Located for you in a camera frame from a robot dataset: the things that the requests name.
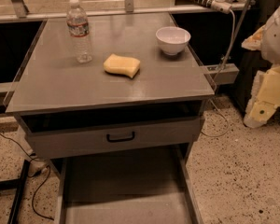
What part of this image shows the grey top drawer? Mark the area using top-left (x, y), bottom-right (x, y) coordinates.
top-left (23, 101), bottom-right (203, 159)

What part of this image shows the metal rail frame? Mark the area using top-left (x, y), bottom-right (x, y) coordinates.
top-left (0, 0), bottom-right (256, 25)

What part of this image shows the black drawer handle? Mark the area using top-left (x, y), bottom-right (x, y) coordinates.
top-left (106, 132), bottom-right (135, 143)

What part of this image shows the white bowl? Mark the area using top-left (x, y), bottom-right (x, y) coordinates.
top-left (156, 26), bottom-right (191, 55)

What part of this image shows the open grey middle drawer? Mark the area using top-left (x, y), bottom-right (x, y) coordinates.
top-left (54, 146), bottom-right (203, 224)

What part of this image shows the grey drawer cabinet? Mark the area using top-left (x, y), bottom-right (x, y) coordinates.
top-left (3, 12), bottom-right (217, 224)

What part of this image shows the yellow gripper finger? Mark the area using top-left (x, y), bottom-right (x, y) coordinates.
top-left (242, 26), bottom-right (264, 50)
top-left (244, 64), bottom-right (280, 128)

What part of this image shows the white emergency stop button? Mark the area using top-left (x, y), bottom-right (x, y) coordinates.
top-left (211, 0), bottom-right (231, 14)

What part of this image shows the clear plastic water bottle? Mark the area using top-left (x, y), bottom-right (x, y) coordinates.
top-left (66, 0), bottom-right (91, 63)

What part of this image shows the white cable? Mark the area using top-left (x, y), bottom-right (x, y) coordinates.
top-left (200, 8), bottom-right (237, 138)

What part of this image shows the black floor cable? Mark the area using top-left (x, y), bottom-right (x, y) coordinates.
top-left (0, 128), bottom-right (55, 221)

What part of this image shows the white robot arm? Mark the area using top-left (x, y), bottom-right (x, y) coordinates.
top-left (242, 6), bottom-right (280, 128)

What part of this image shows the yellow sponge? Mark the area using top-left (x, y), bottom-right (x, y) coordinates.
top-left (103, 54), bottom-right (140, 78)

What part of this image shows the black metal floor frame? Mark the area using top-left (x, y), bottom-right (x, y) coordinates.
top-left (0, 161), bottom-right (30, 224)

